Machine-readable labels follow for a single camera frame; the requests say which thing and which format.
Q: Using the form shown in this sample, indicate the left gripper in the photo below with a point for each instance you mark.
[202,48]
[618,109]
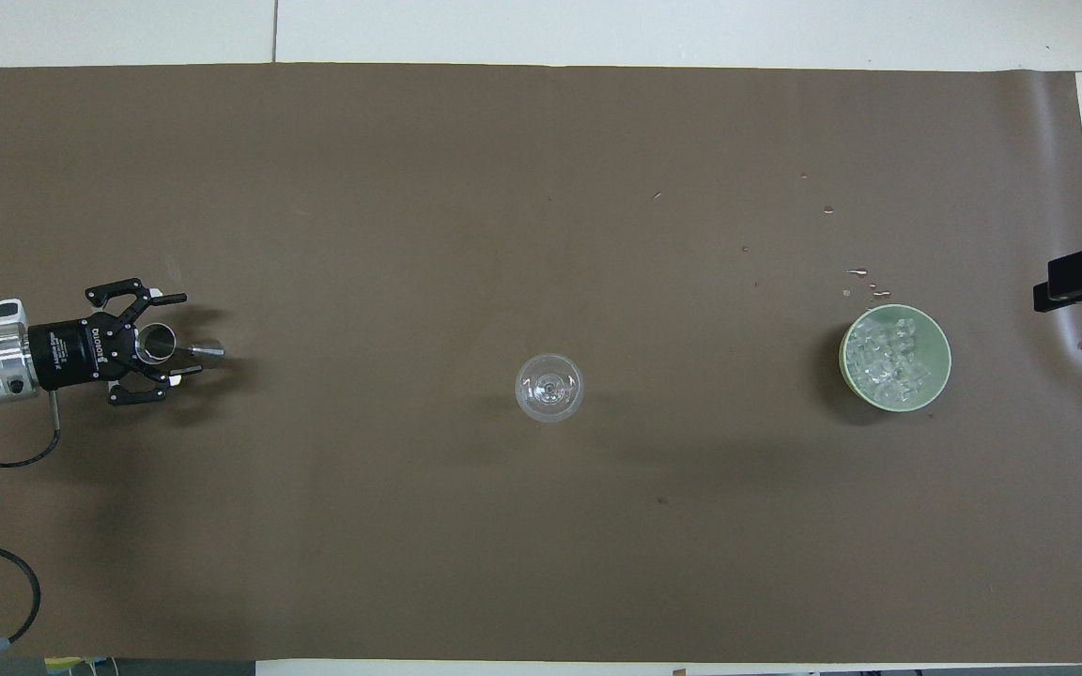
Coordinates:
[67,352]

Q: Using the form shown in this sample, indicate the clear wine glass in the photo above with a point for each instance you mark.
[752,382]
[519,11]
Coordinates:
[548,387]

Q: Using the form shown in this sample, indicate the clear ice cubes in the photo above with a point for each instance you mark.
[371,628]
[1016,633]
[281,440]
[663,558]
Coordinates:
[893,361]

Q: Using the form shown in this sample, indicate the steel measuring jigger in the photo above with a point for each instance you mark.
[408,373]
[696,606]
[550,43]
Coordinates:
[208,352]

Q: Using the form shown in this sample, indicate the green bowl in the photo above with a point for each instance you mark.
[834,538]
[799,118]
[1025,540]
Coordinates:
[941,374]

